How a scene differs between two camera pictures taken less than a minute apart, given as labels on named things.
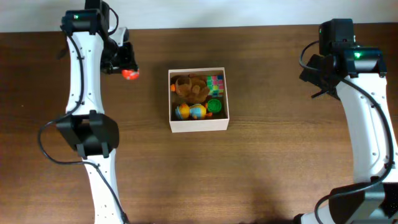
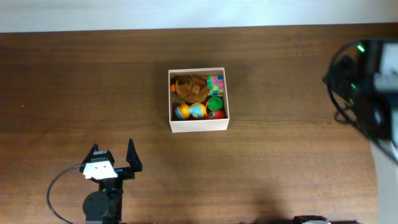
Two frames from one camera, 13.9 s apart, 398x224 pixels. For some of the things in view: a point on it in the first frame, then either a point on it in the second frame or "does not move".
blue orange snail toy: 196,111 does not move
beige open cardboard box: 188,126 does not move
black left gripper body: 124,58 to 124,173
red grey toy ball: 130,74 to 216,114
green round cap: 214,105 does not move
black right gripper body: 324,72 to 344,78
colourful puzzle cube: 216,84 does not move
